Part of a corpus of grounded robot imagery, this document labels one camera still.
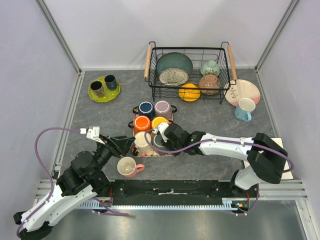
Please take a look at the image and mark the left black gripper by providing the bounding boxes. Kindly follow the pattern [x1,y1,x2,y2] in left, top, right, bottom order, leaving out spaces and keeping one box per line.
[90,133,136,178]

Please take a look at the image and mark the dark green mug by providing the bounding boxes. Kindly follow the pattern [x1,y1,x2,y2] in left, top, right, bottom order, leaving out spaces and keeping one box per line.
[152,134,166,150]

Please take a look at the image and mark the beige mug dark handle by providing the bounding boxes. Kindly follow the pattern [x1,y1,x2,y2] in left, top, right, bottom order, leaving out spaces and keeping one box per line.
[132,131,152,156]

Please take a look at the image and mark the orange mug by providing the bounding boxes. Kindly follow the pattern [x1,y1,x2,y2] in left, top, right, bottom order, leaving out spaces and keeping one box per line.
[128,115,151,135]

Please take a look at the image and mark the yellow mug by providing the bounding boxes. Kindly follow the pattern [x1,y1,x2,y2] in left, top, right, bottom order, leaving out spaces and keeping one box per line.
[151,116,173,129]

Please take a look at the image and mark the purple mug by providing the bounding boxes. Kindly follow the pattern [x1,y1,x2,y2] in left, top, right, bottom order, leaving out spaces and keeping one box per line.
[154,100,177,120]

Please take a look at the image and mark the dark blue mug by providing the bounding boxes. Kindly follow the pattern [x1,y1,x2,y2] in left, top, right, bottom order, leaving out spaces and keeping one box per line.
[132,101,155,121]

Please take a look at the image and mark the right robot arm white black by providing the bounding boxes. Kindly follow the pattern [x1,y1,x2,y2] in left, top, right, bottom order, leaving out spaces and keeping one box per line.
[156,123,288,197]

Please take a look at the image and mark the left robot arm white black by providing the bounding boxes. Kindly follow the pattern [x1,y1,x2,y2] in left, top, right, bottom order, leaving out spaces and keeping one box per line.
[13,135,135,240]

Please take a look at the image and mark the pink mug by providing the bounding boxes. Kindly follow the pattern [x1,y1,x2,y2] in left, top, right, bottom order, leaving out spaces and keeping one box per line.
[117,156,145,178]

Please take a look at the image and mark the light blue mug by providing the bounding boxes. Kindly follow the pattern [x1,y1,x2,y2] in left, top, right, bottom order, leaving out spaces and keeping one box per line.
[234,98,256,122]

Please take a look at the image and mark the floral placemat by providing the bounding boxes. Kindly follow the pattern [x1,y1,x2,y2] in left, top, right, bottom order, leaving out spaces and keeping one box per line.
[132,114,174,157]

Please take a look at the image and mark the yellow bowl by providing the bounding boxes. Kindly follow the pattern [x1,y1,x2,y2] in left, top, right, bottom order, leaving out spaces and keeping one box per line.
[178,83,201,102]

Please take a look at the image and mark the green scalloped plate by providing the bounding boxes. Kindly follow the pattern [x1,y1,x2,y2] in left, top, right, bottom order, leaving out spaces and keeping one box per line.
[88,76,121,103]

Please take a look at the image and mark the dark blue tumbler cup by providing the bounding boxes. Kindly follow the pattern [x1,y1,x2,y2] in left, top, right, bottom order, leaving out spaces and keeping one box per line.
[104,74,118,91]

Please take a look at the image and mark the brown tumbler cup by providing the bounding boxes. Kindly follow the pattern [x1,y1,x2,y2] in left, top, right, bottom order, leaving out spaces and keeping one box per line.
[90,81,105,98]

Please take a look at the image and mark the speckled beige plate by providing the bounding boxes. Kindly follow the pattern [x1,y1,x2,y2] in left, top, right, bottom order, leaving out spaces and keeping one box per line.
[159,68,189,86]

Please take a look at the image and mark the brown pink bowl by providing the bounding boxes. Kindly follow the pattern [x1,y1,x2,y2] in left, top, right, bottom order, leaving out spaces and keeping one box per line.
[198,74,221,95]

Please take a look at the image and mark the pink floral plate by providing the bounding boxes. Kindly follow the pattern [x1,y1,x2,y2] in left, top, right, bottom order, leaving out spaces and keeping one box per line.
[225,79,261,107]

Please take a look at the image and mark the teal plate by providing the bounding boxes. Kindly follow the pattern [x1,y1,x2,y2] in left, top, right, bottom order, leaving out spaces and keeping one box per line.
[156,52,193,75]

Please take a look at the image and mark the mint green bowl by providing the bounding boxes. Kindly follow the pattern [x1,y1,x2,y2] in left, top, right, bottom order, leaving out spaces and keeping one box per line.
[200,60,220,77]

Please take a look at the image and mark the white square board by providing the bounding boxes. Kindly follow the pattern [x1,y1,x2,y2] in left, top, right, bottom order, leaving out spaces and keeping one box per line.
[242,136,295,180]

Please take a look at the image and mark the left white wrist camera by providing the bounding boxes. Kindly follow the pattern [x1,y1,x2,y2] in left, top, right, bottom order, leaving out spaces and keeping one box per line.
[80,126,102,143]

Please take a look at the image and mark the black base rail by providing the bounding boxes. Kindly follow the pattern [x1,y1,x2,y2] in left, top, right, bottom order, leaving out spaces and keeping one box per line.
[97,179,258,205]

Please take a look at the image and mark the light blue cable duct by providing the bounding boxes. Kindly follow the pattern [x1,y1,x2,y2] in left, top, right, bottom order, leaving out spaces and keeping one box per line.
[77,197,251,211]

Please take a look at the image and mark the black wire dish rack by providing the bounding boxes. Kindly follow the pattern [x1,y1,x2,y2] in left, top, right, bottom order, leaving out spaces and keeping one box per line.
[144,41,237,102]

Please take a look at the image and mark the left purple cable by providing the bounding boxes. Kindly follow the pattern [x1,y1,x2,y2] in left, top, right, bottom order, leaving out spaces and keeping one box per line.
[16,126,131,238]

